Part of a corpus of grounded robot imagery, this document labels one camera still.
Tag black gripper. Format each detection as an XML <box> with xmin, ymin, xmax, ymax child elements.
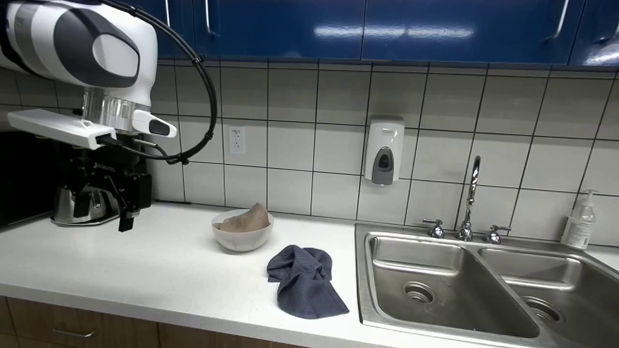
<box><xmin>54</xmin><ymin>141</ymin><xmax>154</xmax><ymax>234</ymax></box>

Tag brown towel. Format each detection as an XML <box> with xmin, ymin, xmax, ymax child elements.
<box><xmin>214</xmin><ymin>203</ymin><xmax>272</xmax><ymax>234</ymax></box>

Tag translucent white bowl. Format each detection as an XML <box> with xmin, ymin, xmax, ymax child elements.
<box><xmin>210</xmin><ymin>211</ymin><xmax>276</xmax><ymax>255</ymax></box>

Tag blue-grey towel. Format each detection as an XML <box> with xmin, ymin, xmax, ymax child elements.
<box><xmin>264</xmin><ymin>244</ymin><xmax>352</xmax><ymax>321</ymax></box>

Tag stainless steel coffee carafe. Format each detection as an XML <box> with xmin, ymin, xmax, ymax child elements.
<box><xmin>52</xmin><ymin>184</ymin><xmax>123</xmax><ymax>228</ymax></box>

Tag black coffee maker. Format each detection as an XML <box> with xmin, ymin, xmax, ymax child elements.
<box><xmin>48</xmin><ymin>137</ymin><xmax>154</xmax><ymax>228</ymax></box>

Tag wooden drawer front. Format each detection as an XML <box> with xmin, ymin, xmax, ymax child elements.
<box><xmin>0</xmin><ymin>296</ymin><xmax>160</xmax><ymax>348</ymax></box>

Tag black microwave oven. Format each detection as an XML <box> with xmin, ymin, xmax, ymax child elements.
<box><xmin>0</xmin><ymin>129</ymin><xmax>61</xmax><ymax>228</ymax></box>

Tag wooden cabinet door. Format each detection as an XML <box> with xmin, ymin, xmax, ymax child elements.
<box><xmin>156</xmin><ymin>321</ymin><xmax>305</xmax><ymax>348</ymax></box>

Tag blue upper cabinets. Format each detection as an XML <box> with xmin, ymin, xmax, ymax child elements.
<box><xmin>119</xmin><ymin>0</ymin><xmax>619</xmax><ymax>71</ymax></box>

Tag stainless steel double sink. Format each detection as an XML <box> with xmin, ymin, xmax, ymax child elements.
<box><xmin>352</xmin><ymin>222</ymin><xmax>619</xmax><ymax>348</ymax></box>

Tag chrome gooseneck faucet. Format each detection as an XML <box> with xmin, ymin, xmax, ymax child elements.
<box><xmin>456</xmin><ymin>155</ymin><xmax>483</xmax><ymax>242</ymax></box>

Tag clear pump soap bottle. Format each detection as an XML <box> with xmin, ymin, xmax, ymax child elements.
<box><xmin>560</xmin><ymin>189</ymin><xmax>599</xmax><ymax>251</ymax></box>

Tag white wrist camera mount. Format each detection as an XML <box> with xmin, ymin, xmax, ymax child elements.
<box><xmin>5</xmin><ymin>106</ymin><xmax>179</xmax><ymax>153</ymax></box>

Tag metal drawer handle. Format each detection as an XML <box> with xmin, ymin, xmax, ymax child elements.
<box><xmin>48</xmin><ymin>327</ymin><xmax>100</xmax><ymax>342</ymax></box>

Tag white wall outlet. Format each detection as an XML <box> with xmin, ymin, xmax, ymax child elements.
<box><xmin>224</xmin><ymin>122</ymin><xmax>249</xmax><ymax>158</ymax></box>

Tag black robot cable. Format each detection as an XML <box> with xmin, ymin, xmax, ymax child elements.
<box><xmin>94</xmin><ymin>0</ymin><xmax>220</xmax><ymax>166</ymax></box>

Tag white wall soap dispenser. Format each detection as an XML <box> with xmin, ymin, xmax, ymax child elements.
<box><xmin>363</xmin><ymin>116</ymin><xmax>406</xmax><ymax>187</ymax></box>

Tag chrome faucet handle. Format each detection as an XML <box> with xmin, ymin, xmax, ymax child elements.
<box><xmin>483</xmin><ymin>222</ymin><xmax>512</xmax><ymax>245</ymax></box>
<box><xmin>421</xmin><ymin>218</ymin><xmax>448</xmax><ymax>240</ymax></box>

